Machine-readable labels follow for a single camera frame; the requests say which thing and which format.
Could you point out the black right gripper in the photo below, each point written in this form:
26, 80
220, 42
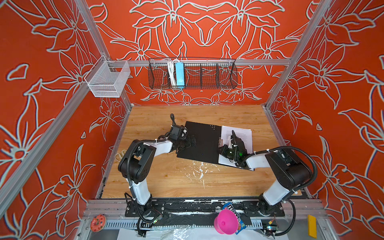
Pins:
224, 148

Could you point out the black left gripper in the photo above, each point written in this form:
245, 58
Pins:
187, 142

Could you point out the blue folder black inside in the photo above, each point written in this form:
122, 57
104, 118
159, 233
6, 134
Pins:
207, 139

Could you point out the printed paper sheet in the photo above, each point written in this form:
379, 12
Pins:
244, 134

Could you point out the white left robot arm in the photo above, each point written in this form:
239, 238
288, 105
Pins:
137, 161

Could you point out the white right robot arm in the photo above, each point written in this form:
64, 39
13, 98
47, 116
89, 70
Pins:
293, 168

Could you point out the blue candy bag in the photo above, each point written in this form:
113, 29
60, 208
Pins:
241, 224

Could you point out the pink funnel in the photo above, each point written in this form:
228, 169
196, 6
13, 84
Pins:
226, 223

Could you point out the blue box in basket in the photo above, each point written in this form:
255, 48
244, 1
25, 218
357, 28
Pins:
180, 75

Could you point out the yellow block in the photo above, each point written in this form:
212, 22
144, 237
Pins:
312, 226

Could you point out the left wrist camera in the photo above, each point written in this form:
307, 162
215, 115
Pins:
178, 133

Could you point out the scissors with cream handles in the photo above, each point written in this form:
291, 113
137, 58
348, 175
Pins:
119, 156

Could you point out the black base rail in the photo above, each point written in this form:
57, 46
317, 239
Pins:
199, 212

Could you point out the black wire wall basket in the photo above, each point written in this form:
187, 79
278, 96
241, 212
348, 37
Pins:
200, 73

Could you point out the white mesh wall basket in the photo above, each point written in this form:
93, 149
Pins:
107, 79

